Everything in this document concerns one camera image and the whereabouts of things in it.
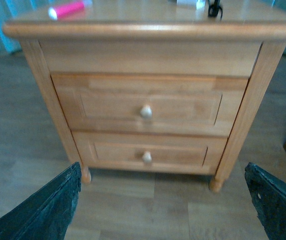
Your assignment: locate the round drawer knob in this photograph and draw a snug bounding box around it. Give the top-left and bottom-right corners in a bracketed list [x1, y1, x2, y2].
[140, 104, 152, 119]
[142, 151, 152, 164]

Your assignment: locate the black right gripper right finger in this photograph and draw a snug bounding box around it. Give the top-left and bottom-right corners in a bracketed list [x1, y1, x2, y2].
[244, 162, 286, 240]

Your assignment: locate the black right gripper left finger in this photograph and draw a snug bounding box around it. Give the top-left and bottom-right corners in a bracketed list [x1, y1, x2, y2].
[0, 162, 82, 240]

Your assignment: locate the wooden nightstand cabinet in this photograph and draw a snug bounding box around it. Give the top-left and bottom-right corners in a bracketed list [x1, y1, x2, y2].
[3, 0, 286, 192]

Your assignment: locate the wooden drawer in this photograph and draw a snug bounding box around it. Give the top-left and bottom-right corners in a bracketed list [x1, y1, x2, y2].
[52, 73, 247, 137]
[73, 131, 227, 175]

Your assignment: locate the white box on nightstand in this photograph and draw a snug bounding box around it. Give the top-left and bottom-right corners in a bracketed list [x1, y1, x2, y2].
[176, 0, 206, 10]

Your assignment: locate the light blue curtain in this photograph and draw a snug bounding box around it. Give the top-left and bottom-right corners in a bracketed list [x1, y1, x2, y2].
[0, 0, 23, 56]

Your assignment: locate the pink marker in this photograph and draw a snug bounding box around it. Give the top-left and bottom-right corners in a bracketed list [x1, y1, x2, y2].
[48, 0, 93, 20]

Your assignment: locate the black cable on nightstand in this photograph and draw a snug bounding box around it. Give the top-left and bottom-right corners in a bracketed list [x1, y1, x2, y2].
[207, 0, 224, 18]

